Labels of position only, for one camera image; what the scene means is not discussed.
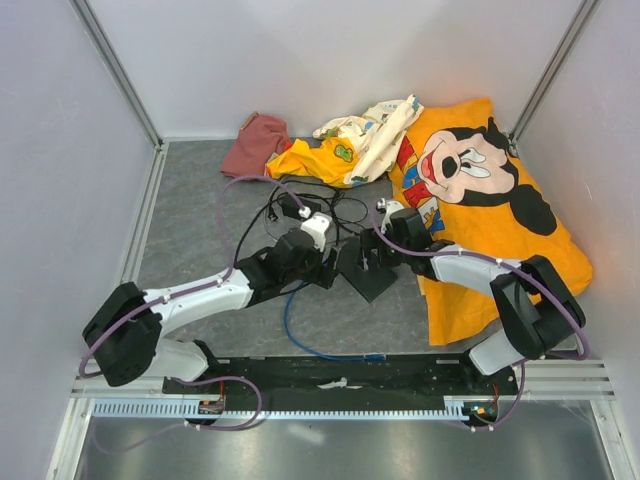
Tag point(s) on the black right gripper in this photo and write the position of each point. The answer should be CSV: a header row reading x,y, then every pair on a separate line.
x,y
371,239

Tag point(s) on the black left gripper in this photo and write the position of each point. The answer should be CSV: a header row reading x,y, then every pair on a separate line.
x,y
322,274

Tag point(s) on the black network switch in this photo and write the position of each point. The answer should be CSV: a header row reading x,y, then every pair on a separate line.
x,y
371,283

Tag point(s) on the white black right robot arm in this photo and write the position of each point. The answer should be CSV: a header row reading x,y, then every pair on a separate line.
x,y
537,312

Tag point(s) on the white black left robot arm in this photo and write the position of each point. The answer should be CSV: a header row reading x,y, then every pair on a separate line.
x,y
128,337

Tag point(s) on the black power adapter brick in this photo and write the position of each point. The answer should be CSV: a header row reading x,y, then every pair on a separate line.
x,y
291,209

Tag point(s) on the yellow dinosaur garment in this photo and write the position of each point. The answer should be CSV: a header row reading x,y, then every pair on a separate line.
x,y
331,162

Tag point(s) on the orange Mickey Mouse pillow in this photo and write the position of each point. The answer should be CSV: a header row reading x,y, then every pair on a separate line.
x,y
457,169

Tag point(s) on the cream dinosaur print cloth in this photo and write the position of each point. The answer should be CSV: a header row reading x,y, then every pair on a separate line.
x,y
376,135

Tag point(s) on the maroon red cloth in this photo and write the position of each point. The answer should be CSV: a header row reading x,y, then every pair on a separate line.
x,y
259,138

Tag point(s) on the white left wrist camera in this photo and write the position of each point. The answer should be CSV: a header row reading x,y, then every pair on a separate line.
x,y
316,225

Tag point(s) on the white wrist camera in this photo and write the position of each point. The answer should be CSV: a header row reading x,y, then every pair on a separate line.
x,y
316,225
387,208

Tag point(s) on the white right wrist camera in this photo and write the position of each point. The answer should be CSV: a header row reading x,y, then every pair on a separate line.
x,y
387,208

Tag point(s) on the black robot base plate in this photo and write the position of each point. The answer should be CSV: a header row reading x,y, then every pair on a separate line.
x,y
399,380

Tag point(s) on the grey slotted cable duct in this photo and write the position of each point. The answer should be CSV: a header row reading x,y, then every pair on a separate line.
x,y
174,408

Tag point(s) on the aluminium frame rail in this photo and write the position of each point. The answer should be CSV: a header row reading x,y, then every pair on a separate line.
x,y
566,380

